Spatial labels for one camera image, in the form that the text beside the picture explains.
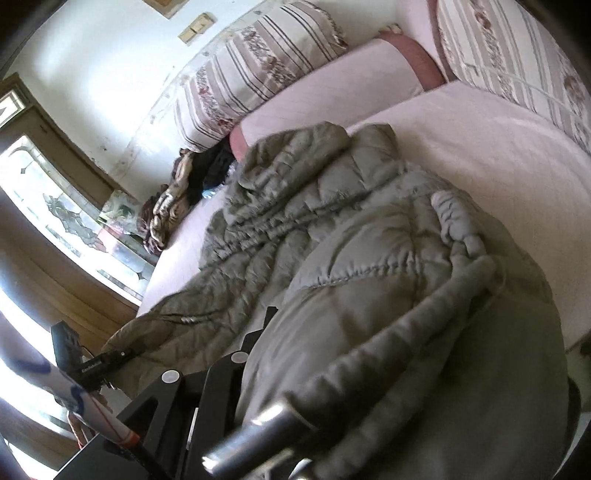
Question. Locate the wooden window frame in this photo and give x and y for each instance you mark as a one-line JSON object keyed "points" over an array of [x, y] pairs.
{"points": [[60, 138]]}

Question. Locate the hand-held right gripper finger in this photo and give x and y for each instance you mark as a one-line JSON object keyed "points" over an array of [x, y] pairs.
{"points": [[217, 387]]}

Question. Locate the beige wall switch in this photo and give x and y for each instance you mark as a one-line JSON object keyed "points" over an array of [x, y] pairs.
{"points": [[194, 28]]}

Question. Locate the olive quilted hooded jacket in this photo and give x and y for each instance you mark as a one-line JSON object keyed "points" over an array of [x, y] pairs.
{"points": [[369, 277]]}

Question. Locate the floral print cushion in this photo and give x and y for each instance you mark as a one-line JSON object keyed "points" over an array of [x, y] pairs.
{"points": [[120, 207]]}

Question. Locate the stained glass window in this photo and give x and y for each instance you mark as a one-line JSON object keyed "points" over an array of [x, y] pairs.
{"points": [[69, 221]]}

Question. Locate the pink bolster pillow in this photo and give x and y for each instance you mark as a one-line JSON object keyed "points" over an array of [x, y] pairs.
{"points": [[346, 78]]}

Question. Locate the black cloth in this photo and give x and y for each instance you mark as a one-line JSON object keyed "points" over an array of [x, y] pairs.
{"points": [[212, 170]]}

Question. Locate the large striped floral pillow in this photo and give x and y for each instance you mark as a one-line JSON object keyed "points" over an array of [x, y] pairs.
{"points": [[258, 69]]}

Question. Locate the brown beige blanket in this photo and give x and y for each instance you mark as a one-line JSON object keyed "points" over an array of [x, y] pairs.
{"points": [[166, 207]]}

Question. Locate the striped floral cushion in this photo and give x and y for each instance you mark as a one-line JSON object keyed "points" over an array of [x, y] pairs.
{"points": [[508, 55]]}

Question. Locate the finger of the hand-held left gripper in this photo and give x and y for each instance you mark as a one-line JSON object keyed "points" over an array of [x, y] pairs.
{"points": [[99, 362]]}

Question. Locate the person's left hand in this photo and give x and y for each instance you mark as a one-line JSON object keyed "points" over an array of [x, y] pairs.
{"points": [[79, 429]]}

